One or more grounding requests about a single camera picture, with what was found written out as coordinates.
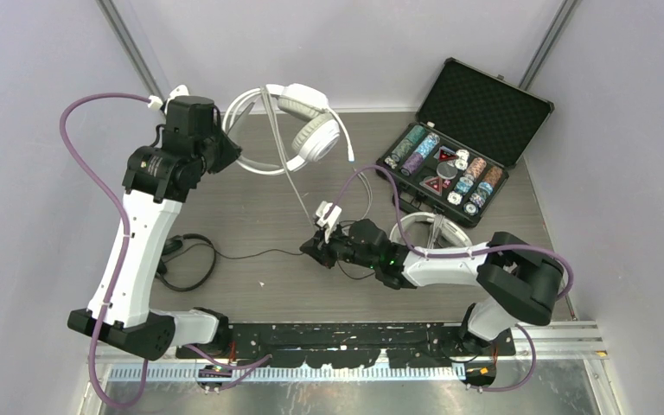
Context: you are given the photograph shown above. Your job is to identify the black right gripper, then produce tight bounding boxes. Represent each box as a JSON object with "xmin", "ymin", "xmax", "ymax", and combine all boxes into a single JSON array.
[{"xmin": 301, "ymin": 220, "xmax": 380, "ymax": 270}]

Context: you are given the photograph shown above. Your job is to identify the white headphone cable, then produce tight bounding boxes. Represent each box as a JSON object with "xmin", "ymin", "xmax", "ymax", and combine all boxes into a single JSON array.
[{"xmin": 260, "ymin": 86, "xmax": 374, "ymax": 227}]

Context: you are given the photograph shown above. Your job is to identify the small white headphones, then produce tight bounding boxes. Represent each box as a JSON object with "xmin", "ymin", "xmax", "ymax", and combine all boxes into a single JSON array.
[{"xmin": 221, "ymin": 83, "xmax": 355, "ymax": 176}]

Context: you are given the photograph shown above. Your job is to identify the grey headphone cable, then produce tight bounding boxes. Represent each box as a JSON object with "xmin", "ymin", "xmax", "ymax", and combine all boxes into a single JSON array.
[{"xmin": 428, "ymin": 213, "xmax": 449, "ymax": 247}]

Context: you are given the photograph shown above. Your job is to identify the black headphones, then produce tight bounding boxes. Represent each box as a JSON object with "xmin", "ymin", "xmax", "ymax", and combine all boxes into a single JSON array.
[{"xmin": 154, "ymin": 233, "xmax": 219, "ymax": 293}]

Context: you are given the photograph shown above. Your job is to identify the large white grey headphones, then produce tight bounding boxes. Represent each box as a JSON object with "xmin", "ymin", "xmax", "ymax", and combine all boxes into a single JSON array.
[{"xmin": 388, "ymin": 212, "xmax": 473, "ymax": 248}]

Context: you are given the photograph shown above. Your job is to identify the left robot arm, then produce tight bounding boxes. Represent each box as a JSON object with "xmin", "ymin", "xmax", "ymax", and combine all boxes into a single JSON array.
[{"xmin": 67, "ymin": 95, "xmax": 241, "ymax": 361}]

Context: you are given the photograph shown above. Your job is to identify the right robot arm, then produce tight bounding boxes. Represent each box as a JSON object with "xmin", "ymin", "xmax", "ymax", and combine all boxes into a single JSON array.
[{"xmin": 300, "ymin": 220, "xmax": 565, "ymax": 355}]

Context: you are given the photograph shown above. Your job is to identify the black poker chip case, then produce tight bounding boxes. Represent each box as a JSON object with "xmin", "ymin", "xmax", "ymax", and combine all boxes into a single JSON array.
[{"xmin": 376, "ymin": 58, "xmax": 554, "ymax": 228}]

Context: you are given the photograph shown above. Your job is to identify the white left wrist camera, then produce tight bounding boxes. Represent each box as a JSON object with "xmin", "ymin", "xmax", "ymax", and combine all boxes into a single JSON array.
[{"xmin": 147, "ymin": 84, "xmax": 189, "ymax": 115}]

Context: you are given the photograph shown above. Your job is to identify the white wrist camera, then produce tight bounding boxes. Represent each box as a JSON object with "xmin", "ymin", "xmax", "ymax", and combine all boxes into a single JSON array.
[
  {"xmin": 147, "ymin": 84, "xmax": 189, "ymax": 115},
  {"xmin": 314, "ymin": 201, "xmax": 342, "ymax": 242}
]

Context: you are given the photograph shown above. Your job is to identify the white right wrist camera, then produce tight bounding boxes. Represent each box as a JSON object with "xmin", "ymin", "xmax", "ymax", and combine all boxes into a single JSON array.
[{"xmin": 314, "ymin": 201, "xmax": 342, "ymax": 242}]

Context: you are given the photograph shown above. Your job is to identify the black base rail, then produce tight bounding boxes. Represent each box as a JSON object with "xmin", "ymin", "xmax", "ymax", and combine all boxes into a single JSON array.
[{"xmin": 175, "ymin": 320, "xmax": 516, "ymax": 371}]

